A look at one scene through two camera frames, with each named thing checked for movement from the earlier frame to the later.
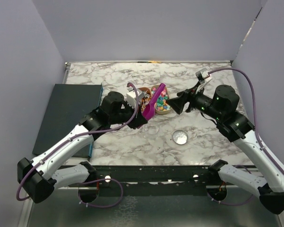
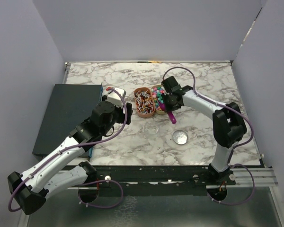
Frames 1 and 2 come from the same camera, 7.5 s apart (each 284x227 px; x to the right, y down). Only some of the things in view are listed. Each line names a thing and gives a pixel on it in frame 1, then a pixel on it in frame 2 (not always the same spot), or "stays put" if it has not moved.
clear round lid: x=180 y=137 stays put
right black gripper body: x=199 y=100 → x=169 y=105
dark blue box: x=68 y=105 stays put
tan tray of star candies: x=162 y=106 stays put
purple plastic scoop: x=148 y=111 → x=162 y=107
